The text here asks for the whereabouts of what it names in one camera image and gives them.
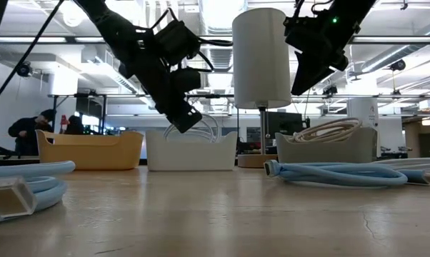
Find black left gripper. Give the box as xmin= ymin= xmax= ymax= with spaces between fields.
xmin=118 ymin=34 xmax=204 ymax=134

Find beige USB cable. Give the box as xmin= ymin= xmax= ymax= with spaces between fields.
xmin=291 ymin=117 xmax=364 ymax=144

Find white shade table lamp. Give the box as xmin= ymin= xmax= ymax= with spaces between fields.
xmin=231 ymin=7 xmax=293 ymax=169

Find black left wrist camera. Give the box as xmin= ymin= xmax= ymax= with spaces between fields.
xmin=154 ymin=18 xmax=202 ymax=93

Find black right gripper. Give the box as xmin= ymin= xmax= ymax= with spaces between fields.
xmin=290 ymin=9 xmax=361 ymax=96

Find blue USB cable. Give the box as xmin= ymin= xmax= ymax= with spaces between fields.
xmin=263 ymin=158 xmax=430 ymax=189
xmin=0 ymin=160 xmax=76 ymax=226

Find black camera cable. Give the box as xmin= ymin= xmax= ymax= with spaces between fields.
xmin=292 ymin=0 xmax=336 ymax=18
xmin=143 ymin=6 xmax=234 ymax=73

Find white plastic bin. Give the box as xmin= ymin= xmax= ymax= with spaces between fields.
xmin=144 ymin=130 xmax=239 ymax=172

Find black background frame rig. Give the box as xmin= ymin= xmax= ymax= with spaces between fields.
xmin=47 ymin=92 xmax=238 ymax=137

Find thin hanging black wire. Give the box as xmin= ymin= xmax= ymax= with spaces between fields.
xmin=301 ymin=88 xmax=311 ymax=121

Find black hanging camera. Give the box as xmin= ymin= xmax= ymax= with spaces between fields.
xmin=16 ymin=61 xmax=34 ymax=78
xmin=321 ymin=84 xmax=339 ymax=98
xmin=389 ymin=58 xmax=408 ymax=72

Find red desk lamp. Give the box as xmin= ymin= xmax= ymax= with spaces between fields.
xmin=59 ymin=114 xmax=70 ymax=135

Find person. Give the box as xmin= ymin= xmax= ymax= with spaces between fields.
xmin=64 ymin=114 xmax=88 ymax=136
xmin=7 ymin=108 xmax=58 ymax=157

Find black overhead frame bar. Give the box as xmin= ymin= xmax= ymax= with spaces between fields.
xmin=0 ymin=34 xmax=430 ymax=46

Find black monitor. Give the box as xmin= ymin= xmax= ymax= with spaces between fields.
xmin=266 ymin=111 xmax=311 ymax=140

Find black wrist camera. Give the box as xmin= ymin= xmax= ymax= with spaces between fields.
xmin=283 ymin=15 xmax=329 ymax=55
xmin=154 ymin=18 xmax=202 ymax=93

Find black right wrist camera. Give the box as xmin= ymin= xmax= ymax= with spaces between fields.
xmin=283 ymin=15 xmax=329 ymax=55

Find yellow plastic bin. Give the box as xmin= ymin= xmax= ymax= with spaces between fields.
xmin=35 ymin=129 xmax=145 ymax=171

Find grey plastic bin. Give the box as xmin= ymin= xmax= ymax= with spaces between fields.
xmin=274 ymin=127 xmax=379 ymax=165

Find black right camera cable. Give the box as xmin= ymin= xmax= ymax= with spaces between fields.
xmin=292 ymin=0 xmax=336 ymax=18

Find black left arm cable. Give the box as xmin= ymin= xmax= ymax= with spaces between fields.
xmin=0 ymin=0 xmax=65 ymax=111

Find black left camera cable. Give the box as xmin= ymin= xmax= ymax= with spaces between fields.
xmin=143 ymin=6 xmax=234 ymax=73

